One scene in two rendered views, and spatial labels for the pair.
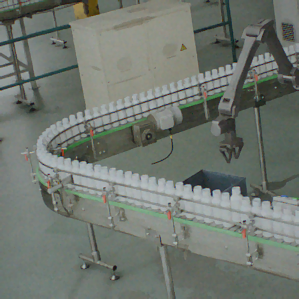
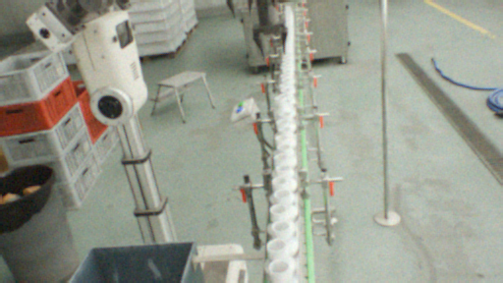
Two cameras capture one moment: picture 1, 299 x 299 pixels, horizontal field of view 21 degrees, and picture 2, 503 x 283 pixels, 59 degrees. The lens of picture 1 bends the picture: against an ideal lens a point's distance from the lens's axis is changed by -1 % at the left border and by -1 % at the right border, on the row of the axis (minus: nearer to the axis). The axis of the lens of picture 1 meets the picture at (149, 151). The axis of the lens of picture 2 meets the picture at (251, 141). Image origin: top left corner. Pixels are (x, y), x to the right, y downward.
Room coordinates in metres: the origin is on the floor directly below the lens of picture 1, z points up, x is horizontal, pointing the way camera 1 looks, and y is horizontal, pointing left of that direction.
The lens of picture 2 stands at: (4.27, 0.64, 1.68)
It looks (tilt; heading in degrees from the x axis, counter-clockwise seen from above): 25 degrees down; 233
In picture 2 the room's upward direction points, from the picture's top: 9 degrees counter-clockwise
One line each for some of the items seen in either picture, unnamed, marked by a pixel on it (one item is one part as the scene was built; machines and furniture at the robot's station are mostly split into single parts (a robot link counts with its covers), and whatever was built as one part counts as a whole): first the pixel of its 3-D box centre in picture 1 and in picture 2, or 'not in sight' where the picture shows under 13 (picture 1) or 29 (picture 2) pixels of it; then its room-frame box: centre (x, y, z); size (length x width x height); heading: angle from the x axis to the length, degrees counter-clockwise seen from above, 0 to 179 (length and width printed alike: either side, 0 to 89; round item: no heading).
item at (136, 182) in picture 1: (137, 189); (285, 258); (3.82, 0.09, 1.08); 0.06 x 0.06 x 0.17
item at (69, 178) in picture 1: (64, 199); not in sight; (4.13, 0.52, 0.96); 0.23 x 0.10 x 0.27; 135
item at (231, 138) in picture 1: (230, 136); (267, 17); (3.37, -0.37, 1.46); 0.10 x 0.07 x 0.07; 134
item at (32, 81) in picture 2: not in sight; (24, 77); (3.58, -2.88, 1.00); 0.61 x 0.41 x 0.22; 52
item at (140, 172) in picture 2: not in sight; (147, 194); (3.65, -0.99, 0.74); 0.11 x 0.11 x 0.40; 44
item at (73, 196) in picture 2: not in sight; (64, 181); (3.57, -2.88, 0.11); 0.61 x 0.41 x 0.22; 50
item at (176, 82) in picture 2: not in sight; (179, 94); (1.99, -3.58, 0.21); 0.61 x 0.47 x 0.41; 98
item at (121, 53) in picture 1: (138, 67); not in sight; (8.04, -0.03, 0.59); 1.10 x 0.62 x 1.18; 117
